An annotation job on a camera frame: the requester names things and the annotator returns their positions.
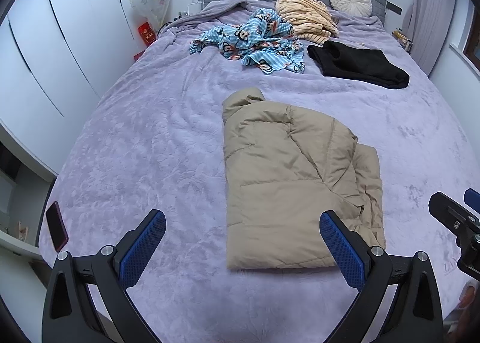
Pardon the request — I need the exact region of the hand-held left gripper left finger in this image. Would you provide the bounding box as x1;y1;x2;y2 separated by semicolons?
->
41;209;167;343

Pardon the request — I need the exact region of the lavender plush blanket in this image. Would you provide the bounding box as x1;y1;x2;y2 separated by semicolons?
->
37;0;480;343

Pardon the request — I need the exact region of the blue monkey print cloth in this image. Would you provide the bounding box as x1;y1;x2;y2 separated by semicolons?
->
188;7;306;75

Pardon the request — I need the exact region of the beige puffer jacket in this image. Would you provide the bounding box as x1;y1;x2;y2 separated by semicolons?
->
222;88;387;270

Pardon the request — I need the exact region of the red packet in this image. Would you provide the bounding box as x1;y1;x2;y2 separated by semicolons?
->
138;22;156;45

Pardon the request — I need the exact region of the black garment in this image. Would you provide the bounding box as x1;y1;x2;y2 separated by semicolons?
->
307;40;410;90

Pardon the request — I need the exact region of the white open shelf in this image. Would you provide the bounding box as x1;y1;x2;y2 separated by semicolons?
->
0;140;57;261

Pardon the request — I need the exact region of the yellow striped garment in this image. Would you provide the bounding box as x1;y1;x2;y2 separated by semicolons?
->
275;0;340;45

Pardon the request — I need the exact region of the dark framed window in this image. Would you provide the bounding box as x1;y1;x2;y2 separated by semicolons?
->
463;9;480;77

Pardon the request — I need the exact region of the pale curtain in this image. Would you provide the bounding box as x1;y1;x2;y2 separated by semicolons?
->
403;0;460;75

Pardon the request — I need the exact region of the stack of books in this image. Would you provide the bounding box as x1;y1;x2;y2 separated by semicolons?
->
392;29;413;53

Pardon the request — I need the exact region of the dark smartphone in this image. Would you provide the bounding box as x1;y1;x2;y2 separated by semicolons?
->
46;200;69;252

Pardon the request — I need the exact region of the white wardrobe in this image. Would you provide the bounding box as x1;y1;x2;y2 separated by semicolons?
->
0;0;137;178

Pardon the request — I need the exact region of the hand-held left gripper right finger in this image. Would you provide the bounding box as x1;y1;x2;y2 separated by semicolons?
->
319;210;445;343

